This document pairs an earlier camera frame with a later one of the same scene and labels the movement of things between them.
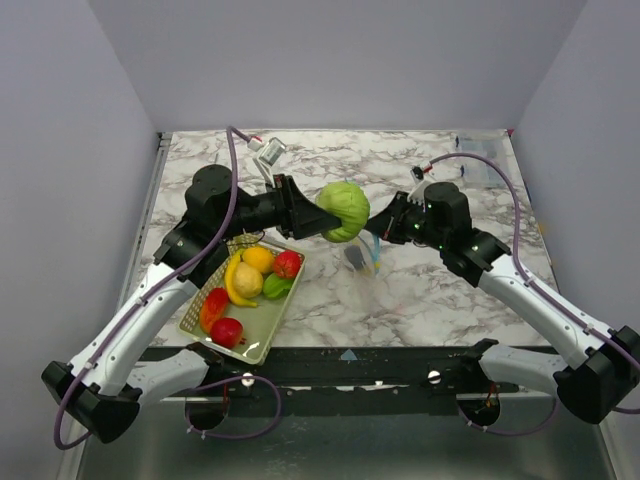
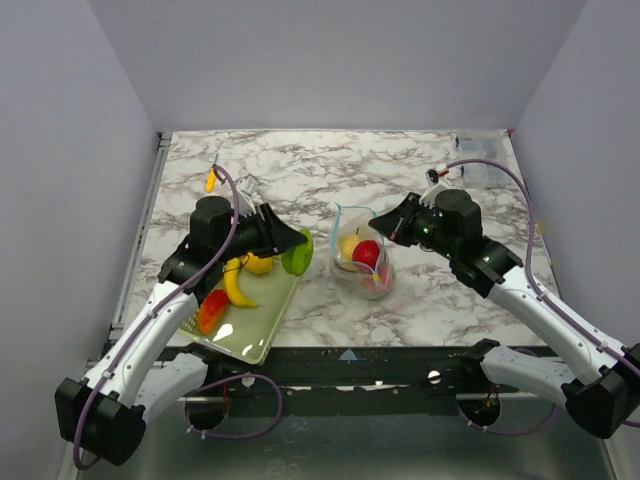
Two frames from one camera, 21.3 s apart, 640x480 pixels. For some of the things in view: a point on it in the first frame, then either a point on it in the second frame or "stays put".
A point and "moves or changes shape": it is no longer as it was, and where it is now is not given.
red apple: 287,264 → 366,251
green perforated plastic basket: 259,322 stays put
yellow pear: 247,281 → 348,245
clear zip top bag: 362,288 moves or changes shape
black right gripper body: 398,218 stays put
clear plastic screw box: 474,171 stays put
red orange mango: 214,306 stays put
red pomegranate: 227,333 → 381,280
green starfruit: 277,288 → 297,259
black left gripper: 298,217 → 276,236
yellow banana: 230,268 stays put
